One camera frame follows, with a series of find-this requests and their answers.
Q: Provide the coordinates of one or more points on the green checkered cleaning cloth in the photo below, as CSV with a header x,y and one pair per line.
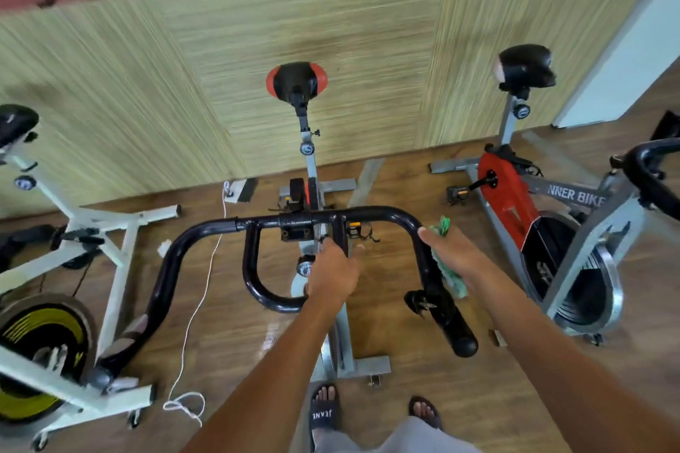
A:
x,y
440,224

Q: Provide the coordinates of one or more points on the person's left forearm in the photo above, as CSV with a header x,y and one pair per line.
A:
x,y
271,384

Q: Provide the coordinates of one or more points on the black round fixture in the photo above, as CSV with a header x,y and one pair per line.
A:
x,y
46,1

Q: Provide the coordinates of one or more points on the person's right forearm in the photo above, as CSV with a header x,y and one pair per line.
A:
x,y
574,362

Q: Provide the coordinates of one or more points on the small white paper scrap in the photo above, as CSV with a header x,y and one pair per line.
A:
x,y
165,248

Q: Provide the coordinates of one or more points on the person's left hand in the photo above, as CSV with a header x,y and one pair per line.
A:
x,y
331,272

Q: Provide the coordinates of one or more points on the white bike with yellow flywheel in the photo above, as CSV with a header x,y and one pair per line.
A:
x,y
101,219

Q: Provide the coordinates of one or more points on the black sandal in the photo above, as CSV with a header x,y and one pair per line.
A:
x,y
425,410
326,407

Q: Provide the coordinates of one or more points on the person's right hand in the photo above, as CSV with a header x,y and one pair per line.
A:
x,y
457,251

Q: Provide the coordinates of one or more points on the red and grey spin bike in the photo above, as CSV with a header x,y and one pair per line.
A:
x,y
295,79
510,187

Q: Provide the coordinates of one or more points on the white power socket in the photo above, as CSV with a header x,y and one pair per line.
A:
x,y
229,190

